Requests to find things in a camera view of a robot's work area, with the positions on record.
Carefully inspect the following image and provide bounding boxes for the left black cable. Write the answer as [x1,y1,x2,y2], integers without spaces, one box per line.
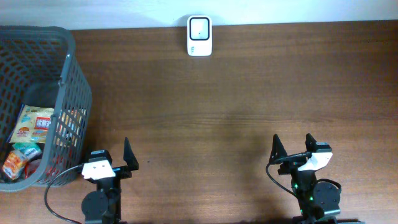
[44,164,85,224]

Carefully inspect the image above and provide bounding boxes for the right black cable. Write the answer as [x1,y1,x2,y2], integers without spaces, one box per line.
[265,151,312,198]

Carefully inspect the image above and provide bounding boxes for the red snack bag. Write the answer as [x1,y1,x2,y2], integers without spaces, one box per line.
[24,159,41,179]

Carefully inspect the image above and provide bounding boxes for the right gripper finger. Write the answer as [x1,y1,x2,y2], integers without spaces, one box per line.
[305,133,317,152]
[269,134,287,164]

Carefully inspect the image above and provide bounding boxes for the grey plastic basket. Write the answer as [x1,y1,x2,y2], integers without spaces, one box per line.
[1,26,92,192]

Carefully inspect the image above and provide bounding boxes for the orange tissue pack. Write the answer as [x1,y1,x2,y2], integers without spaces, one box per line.
[2,150,29,180]

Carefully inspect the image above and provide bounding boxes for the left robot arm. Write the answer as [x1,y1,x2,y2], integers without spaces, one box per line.
[81,138,139,224]

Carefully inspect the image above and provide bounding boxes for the black cable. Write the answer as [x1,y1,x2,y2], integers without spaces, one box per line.
[44,164,85,224]
[265,151,312,198]

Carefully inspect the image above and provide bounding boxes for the yellow snack bag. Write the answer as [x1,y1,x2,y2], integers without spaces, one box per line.
[8,105,54,144]

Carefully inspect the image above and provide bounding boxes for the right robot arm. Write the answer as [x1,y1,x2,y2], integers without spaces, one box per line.
[266,133,361,223]

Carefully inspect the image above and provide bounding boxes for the green tissue pack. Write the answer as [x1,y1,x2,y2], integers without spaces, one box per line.
[12,142,42,160]

